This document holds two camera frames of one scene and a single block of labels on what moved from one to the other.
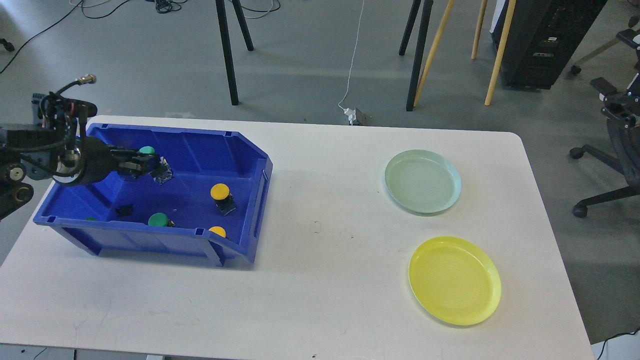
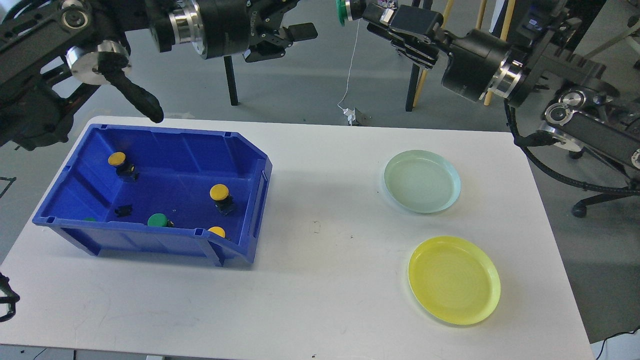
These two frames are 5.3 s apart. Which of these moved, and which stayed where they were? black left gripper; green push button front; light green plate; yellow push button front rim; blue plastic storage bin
Moved: black left gripper
Stayed: yellow push button front rim; light green plate; blue plastic storage bin; green push button front
